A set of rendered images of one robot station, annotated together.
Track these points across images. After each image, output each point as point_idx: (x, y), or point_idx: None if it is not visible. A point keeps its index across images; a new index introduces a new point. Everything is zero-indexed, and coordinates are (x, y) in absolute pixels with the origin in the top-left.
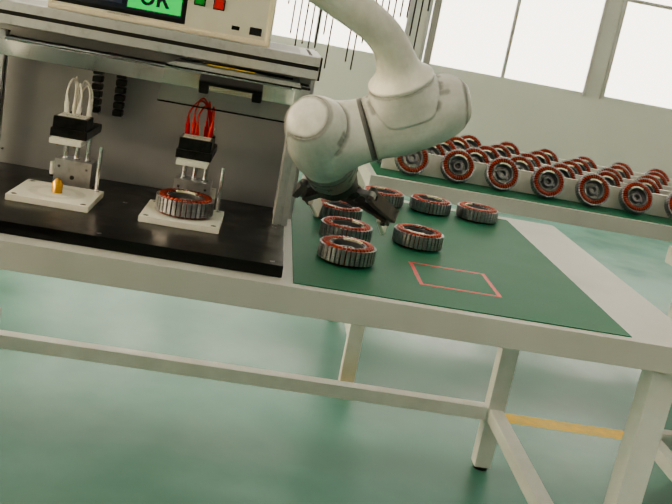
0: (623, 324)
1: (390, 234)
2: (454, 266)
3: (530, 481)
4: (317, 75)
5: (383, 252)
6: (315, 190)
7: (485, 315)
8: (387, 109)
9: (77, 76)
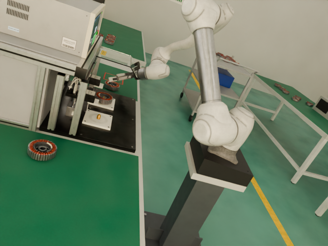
0: (129, 71)
1: None
2: (101, 73)
3: None
4: (102, 42)
5: None
6: (141, 80)
7: (137, 85)
8: (167, 61)
9: (55, 74)
